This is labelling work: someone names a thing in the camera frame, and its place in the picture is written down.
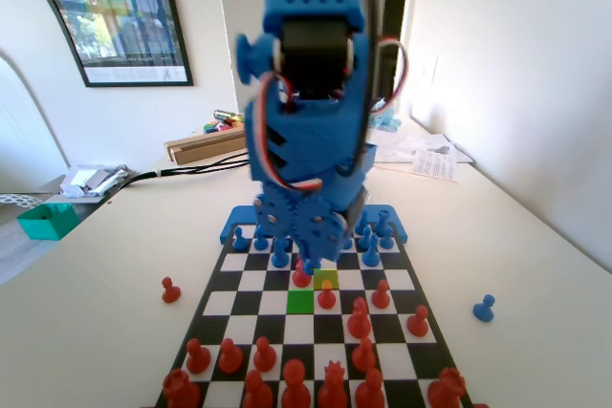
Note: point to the colourful marker set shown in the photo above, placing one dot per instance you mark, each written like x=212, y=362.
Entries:
x=217, y=128

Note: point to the red chess knight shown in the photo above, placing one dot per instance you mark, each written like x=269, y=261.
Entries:
x=258, y=393
x=359, y=322

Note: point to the red chess rook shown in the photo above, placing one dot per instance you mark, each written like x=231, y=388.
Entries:
x=447, y=389
x=179, y=391

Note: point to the pile of silver papers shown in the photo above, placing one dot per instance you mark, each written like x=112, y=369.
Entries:
x=91, y=178

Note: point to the blue chess rook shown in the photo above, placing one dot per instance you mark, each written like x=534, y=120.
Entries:
x=381, y=221

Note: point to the green plastic bin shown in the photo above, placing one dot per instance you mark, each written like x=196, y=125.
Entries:
x=45, y=224

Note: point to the red chess bishop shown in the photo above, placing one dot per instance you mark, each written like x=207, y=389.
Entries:
x=300, y=279
x=295, y=389

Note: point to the bag of blue white pieces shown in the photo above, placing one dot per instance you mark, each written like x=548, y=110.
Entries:
x=389, y=121

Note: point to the white arched panel dark rim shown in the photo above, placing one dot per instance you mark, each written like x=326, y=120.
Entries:
x=28, y=21

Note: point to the printed paper sheet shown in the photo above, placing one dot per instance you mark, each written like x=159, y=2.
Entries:
x=435, y=166

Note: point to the white dotted cushion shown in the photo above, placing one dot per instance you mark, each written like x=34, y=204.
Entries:
x=16, y=200

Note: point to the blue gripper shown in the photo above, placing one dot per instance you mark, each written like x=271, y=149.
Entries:
x=319, y=227

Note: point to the red chess king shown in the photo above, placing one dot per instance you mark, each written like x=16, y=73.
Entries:
x=369, y=393

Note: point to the long cardboard box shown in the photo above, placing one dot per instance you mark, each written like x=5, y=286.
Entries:
x=210, y=146

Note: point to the dark low side table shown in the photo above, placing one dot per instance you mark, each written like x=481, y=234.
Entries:
x=91, y=207

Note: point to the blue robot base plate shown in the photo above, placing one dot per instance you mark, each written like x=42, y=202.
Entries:
x=239, y=216

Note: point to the clear plastic bag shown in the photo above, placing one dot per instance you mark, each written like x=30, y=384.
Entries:
x=406, y=143

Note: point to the black white chess board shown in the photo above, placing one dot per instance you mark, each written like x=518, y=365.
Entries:
x=306, y=329

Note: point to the red chess piece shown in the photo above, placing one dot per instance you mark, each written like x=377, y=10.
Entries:
x=480, y=405

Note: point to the red chess queen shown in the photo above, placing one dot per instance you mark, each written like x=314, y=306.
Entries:
x=333, y=391

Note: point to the yellow green cylinder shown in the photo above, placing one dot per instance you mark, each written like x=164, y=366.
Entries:
x=228, y=115

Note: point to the black framed poster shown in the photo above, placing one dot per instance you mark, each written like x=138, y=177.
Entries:
x=124, y=11

